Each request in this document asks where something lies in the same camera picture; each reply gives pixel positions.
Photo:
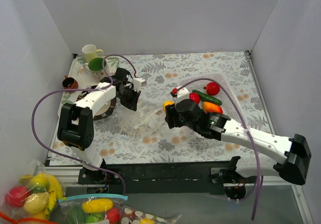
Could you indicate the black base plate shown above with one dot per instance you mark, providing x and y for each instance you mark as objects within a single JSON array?
[{"x": 184, "y": 177}]

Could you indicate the floral mug green inside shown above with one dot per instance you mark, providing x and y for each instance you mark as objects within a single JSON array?
[{"x": 95, "y": 68}]

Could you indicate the orange red fake mango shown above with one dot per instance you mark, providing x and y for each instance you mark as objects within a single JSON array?
[{"x": 212, "y": 108}]

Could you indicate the floral tray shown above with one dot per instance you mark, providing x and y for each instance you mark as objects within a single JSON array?
[{"x": 86, "y": 78}]

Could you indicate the orange fake fruit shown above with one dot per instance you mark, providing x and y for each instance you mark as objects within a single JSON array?
[{"x": 166, "y": 103}]

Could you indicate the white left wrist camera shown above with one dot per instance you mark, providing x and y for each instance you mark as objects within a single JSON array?
[{"x": 139, "y": 82}]

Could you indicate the red fake apple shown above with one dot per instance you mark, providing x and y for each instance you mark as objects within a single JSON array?
[{"x": 194, "y": 97}]

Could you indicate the white plastic basket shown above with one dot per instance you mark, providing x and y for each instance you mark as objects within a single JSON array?
[{"x": 230, "y": 103}]

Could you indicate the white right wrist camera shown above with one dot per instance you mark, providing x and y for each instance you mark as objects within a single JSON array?
[{"x": 180, "y": 94}]

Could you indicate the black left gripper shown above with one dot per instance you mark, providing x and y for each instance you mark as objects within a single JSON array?
[{"x": 129, "y": 96}]

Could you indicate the round black rimmed plate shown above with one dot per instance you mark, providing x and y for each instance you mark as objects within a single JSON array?
[{"x": 105, "y": 111}]

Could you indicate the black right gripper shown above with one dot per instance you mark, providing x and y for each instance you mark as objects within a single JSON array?
[{"x": 170, "y": 116}]

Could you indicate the bag of yellow fruit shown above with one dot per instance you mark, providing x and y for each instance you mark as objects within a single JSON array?
[{"x": 33, "y": 197}]

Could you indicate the polka dot spare bag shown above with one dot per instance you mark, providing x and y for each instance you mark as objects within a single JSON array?
[{"x": 129, "y": 215}]

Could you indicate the pale yellow mug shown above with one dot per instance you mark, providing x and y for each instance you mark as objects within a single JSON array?
[{"x": 91, "y": 52}]

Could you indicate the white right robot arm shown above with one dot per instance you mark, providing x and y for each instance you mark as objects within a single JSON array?
[{"x": 285, "y": 157}]

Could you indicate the red fake tomato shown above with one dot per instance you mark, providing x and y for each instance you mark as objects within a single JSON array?
[{"x": 212, "y": 88}]

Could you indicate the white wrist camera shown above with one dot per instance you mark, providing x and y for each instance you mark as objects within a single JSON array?
[
  {"x": 180, "y": 94},
  {"x": 139, "y": 82}
]

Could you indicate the blue zip bag of fruit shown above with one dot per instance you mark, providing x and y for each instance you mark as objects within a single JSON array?
[{"x": 92, "y": 208}]

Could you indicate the brown small cup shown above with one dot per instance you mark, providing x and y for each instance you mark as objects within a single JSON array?
[{"x": 70, "y": 84}]

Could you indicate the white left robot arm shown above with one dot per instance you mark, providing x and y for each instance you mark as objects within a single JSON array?
[{"x": 76, "y": 128}]

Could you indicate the polka dot zip bag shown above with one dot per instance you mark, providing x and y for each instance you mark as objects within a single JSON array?
[{"x": 148, "y": 118}]

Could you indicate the green fake cucumber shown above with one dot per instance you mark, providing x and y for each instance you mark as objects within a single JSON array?
[{"x": 208, "y": 98}]

